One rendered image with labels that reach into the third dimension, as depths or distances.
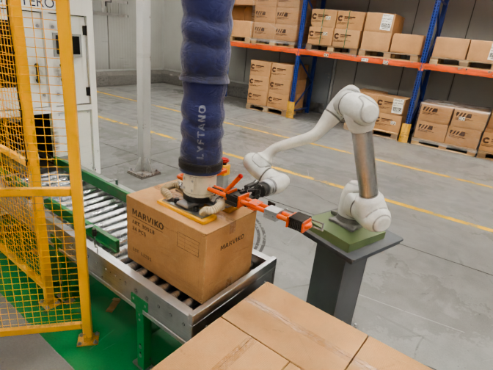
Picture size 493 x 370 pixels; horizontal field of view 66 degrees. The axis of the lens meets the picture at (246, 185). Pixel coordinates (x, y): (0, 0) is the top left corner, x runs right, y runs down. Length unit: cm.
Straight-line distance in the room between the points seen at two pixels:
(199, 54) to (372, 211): 117
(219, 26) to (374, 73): 860
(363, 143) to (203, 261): 97
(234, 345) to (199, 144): 92
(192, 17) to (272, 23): 802
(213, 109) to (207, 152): 21
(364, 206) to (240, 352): 97
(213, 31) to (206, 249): 98
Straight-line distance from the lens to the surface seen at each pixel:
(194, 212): 192
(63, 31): 196
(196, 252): 187
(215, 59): 176
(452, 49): 861
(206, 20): 176
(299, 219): 166
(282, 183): 205
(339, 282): 248
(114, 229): 271
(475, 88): 989
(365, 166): 204
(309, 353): 186
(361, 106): 187
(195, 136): 182
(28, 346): 276
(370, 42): 890
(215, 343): 183
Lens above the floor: 183
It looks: 22 degrees down
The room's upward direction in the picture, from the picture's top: 6 degrees clockwise
